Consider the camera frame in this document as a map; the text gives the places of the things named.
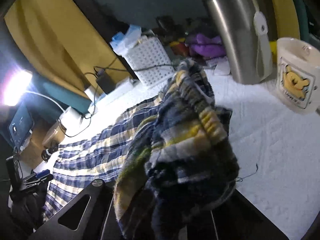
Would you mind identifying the blue plastic bag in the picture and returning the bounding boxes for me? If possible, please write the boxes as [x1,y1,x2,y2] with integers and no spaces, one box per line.
[110,24,142,56]

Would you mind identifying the coiled black cable bundle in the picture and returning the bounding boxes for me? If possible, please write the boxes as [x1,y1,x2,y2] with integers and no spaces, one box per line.
[41,140,60,162]

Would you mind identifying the blue yellow plaid pants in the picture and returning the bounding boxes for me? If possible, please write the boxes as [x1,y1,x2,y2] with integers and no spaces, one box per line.
[42,60,239,239]

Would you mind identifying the white perforated plastic basket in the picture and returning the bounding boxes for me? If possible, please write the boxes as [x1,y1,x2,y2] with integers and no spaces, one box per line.
[124,37,175,87]

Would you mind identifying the brown lidded food container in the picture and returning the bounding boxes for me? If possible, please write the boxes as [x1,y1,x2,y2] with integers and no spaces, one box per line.
[42,122,66,148]

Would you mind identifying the black power adapter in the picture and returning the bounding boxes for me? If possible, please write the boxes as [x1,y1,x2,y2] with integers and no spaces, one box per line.
[96,69,116,95]

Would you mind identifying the purple cloth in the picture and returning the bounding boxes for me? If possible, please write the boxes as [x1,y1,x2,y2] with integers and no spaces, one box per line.
[185,33,227,59]

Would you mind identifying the white power strip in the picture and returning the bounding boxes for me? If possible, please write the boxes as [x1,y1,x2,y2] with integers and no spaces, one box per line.
[88,77,139,115]

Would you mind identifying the stainless steel tumbler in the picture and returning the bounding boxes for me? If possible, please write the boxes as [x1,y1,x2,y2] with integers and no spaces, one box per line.
[203,0,273,85]

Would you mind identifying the white desk lamp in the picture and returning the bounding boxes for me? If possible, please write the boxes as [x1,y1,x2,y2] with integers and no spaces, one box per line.
[0,68,83,136]

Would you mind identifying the white USB charger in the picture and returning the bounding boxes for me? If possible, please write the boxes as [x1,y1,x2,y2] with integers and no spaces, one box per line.
[84,86,96,102]

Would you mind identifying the yellow curtain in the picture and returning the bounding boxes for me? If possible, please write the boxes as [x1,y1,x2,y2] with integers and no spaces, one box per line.
[4,0,129,97]

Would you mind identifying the white cartoon bear mug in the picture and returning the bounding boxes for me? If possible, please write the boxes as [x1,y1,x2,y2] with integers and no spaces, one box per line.
[276,37,319,114]

